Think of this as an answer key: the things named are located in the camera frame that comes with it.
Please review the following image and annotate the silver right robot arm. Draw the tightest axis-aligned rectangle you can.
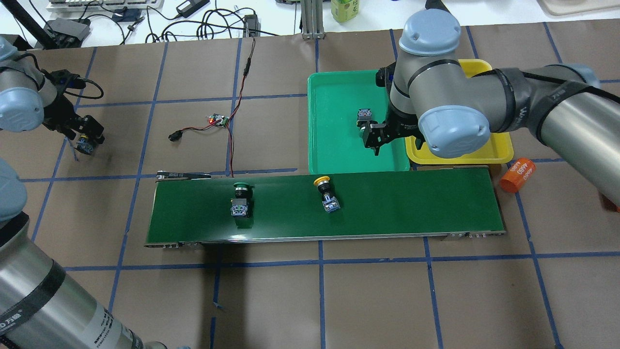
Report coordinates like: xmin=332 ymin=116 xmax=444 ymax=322
xmin=358 ymin=0 xmax=620 ymax=204

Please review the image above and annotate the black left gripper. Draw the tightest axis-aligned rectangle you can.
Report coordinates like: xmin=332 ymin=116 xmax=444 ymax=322
xmin=43 ymin=93 xmax=106 ymax=145

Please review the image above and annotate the yellow plastic tray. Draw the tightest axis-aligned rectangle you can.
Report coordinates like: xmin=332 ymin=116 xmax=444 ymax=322
xmin=390 ymin=57 xmax=513 ymax=165

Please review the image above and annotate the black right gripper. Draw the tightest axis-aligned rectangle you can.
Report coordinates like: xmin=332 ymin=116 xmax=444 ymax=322
xmin=361 ymin=109 xmax=421 ymax=157

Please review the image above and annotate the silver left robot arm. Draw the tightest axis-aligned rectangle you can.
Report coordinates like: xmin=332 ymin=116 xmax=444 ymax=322
xmin=0 ymin=38 xmax=165 ymax=349

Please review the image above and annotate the green conveyor belt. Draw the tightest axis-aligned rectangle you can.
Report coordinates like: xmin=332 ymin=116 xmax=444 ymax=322
xmin=144 ymin=167 xmax=506 ymax=248

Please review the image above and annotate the small motor controller board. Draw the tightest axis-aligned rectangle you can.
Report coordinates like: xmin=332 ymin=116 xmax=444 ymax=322
xmin=207 ymin=113 xmax=231 ymax=128

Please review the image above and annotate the beige serving tray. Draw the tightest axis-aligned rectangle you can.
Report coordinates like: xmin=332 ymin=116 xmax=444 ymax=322
xmin=538 ymin=0 xmax=620 ymax=16

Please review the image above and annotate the aluminium frame post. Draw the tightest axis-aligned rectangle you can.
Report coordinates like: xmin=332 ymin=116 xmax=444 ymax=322
xmin=300 ymin=0 xmax=326 ymax=41

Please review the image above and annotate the orange cylinder with white text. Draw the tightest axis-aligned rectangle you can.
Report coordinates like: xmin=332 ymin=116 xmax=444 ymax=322
xmin=499 ymin=158 xmax=536 ymax=193

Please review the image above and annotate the grey usb hub box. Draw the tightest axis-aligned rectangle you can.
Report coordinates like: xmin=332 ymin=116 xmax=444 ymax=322
xmin=44 ymin=18 xmax=91 ymax=48

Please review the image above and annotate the green tea bottle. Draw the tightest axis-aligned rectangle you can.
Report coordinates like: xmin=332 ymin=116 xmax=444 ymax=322
xmin=330 ymin=0 xmax=359 ymax=23

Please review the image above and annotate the black power adapter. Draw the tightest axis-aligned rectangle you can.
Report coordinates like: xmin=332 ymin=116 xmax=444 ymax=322
xmin=425 ymin=0 xmax=450 ymax=13

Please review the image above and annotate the white keyboard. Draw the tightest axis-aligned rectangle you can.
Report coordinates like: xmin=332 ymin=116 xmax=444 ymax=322
xmin=46 ymin=0 xmax=164 ymax=14

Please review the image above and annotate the yellow push button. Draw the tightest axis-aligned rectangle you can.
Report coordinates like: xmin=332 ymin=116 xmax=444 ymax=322
xmin=75 ymin=135 xmax=98 ymax=156
xmin=313 ymin=176 xmax=341 ymax=213

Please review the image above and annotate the green push button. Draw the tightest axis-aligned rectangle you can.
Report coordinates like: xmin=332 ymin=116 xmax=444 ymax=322
xmin=230 ymin=182 xmax=254 ymax=219
xmin=356 ymin=108 xmax=373 ymax=138

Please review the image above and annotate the green plastic tray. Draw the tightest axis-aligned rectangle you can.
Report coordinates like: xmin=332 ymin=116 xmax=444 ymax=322
xmin=307 ymin=70 xmax=410 ymax=175

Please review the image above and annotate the black monitor stand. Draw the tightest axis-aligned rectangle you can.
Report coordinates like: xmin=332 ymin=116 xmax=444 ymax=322
xmin=1 ymin=0 xmax=60 ymax=49

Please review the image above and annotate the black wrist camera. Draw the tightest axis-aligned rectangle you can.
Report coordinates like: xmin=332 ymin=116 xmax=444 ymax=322
xmin=48 ymin=69 xmax=86 ymax=93

